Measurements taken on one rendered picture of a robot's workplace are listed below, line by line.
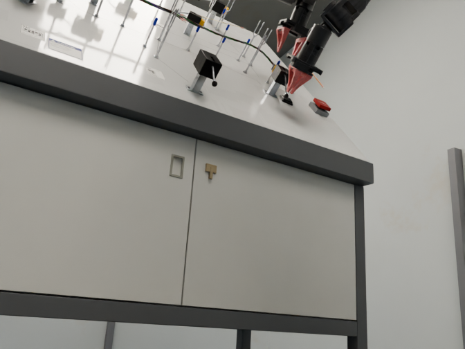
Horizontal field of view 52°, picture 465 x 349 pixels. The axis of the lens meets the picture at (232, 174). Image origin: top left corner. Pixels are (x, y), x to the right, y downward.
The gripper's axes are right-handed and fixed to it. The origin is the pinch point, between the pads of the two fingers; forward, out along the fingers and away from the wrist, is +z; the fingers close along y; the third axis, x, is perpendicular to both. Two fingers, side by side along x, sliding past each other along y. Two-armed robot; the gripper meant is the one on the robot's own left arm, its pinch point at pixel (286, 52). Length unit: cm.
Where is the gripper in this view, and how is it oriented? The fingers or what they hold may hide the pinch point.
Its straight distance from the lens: 157.7
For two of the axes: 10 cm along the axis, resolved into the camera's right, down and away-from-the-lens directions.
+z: -3.7, 9.3, 0.8
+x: 3.1, 2.0, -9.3
